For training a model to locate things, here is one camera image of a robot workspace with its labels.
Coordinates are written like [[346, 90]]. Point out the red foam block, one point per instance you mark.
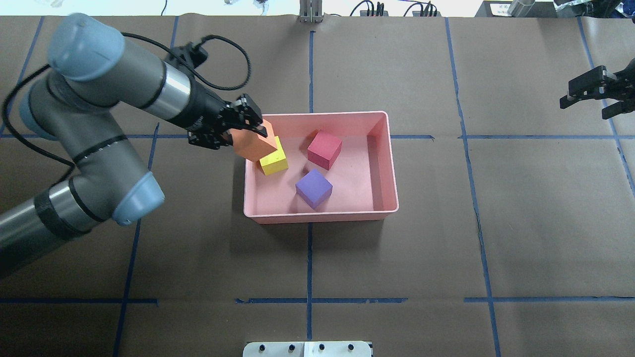
[[324, 149]]

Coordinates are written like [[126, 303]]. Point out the small metal cylinder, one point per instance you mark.
[[520, 8]]

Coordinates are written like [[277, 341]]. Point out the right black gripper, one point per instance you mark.
[[626, 85]]

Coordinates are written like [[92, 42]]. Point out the purple foam block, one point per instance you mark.
[[314, 188]]

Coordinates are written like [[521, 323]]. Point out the orange foam block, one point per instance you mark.
[[252, 146]]

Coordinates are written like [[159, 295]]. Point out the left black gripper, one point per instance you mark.
[[202, 113]]

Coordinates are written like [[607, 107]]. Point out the yellow foam block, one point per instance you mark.
[[274, 162]]

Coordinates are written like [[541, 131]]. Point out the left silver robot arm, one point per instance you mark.
[[63, 112]]

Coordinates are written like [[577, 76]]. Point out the pink plastic bin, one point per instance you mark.
[[340, 168]]

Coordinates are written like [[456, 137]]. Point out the aluminium frame post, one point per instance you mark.
[[311, 11]]

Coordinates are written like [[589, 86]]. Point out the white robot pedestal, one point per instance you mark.
[[309, 349]]

